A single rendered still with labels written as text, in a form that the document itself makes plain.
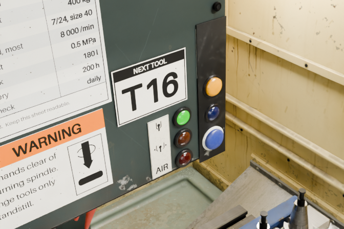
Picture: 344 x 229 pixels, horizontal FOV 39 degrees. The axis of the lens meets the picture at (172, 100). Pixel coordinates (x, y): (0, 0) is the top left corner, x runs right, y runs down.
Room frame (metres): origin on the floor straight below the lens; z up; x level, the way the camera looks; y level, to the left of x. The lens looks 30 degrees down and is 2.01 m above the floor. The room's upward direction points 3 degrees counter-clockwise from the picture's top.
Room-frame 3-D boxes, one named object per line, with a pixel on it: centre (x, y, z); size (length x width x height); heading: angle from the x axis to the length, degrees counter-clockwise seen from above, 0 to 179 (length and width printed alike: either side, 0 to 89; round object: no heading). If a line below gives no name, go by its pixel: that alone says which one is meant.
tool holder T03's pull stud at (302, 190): (0.77, -0.26, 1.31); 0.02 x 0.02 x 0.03
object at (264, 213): (0.71, -0.17, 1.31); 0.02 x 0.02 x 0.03
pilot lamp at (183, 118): (0.51, -0.01, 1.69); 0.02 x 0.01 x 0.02; 123
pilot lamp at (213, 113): (0.53, -0.05, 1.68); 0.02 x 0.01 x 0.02; 123
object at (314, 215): (0.80, -0.31, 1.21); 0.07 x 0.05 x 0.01; 33
